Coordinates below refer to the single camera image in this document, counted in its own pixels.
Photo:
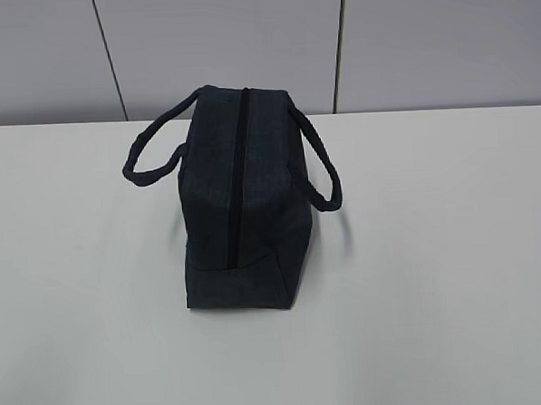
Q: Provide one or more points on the navy insulated lunch bag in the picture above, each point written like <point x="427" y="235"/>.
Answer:
<point x="251" y="173"/>

